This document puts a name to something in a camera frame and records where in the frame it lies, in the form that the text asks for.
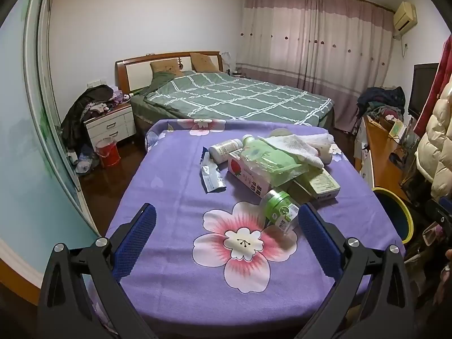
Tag green checked duvet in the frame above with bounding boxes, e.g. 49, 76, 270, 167
129, 71, 334, 128

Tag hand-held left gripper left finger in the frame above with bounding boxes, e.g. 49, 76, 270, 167
37, 203, 159, 339

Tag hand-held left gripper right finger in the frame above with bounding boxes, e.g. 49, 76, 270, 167
293, 203, 414, 339

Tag white plastic bottle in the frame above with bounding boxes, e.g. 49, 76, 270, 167
209, 138, 244, 164

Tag black television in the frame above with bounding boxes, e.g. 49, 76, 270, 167
408, 63, 439, 119

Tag brown pillow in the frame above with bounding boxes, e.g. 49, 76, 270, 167
190, 52, 220, 73
150, 60, 184, 75

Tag green white box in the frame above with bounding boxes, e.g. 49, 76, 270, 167
288, 168, 341, 203

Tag red bucket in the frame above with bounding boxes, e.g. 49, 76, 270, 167
95, 138, 121, 168

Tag green round jar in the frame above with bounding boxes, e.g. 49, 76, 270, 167
260, 190, 301, 235

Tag cream puffer jacket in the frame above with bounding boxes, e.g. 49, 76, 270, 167
415, 78, 452, 198

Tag crumpled plastic bags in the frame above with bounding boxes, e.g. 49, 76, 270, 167
69, 145, 99, 173

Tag dark jacket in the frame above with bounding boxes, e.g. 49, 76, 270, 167
61, 85, 114, 152

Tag wooden sideboard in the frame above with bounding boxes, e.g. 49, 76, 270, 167
355, 115, 410, 202

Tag clear plastic bag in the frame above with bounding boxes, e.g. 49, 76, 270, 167
244, 155, 311, 188

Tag beige air conditioner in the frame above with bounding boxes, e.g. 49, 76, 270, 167
393, 2, 418, 32

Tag pink beige curtain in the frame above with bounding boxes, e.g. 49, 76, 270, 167
241, 0, 394, 131

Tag pile of small clothes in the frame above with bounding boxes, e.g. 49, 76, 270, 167
90, 90, 131, 114

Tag purple floral tablecloth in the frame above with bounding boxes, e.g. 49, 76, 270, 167
85, 118, 407, 339

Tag wooden bed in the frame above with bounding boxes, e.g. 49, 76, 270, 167
115, 51, 335, 133

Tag pink white carton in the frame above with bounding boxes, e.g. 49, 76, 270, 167
226, 150, 274, 198

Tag pile of dark clothes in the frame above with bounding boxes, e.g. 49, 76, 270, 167
357, 85, 406, 124

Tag yellow rimmed trash bin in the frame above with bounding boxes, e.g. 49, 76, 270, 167
372, 188, 414, 244

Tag white nightstand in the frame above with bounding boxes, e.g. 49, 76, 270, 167
84, 103, 136, 151

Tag white paper towel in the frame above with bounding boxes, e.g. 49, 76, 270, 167
266, 129, 334, 168

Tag green white bottle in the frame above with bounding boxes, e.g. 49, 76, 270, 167
242, 134, 301, 170

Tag frosted glass wardrobe door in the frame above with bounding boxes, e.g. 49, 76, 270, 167
0, 0, 107, 237

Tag blue white wrapper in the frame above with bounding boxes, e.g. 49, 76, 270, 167
199, 146, 227, 194

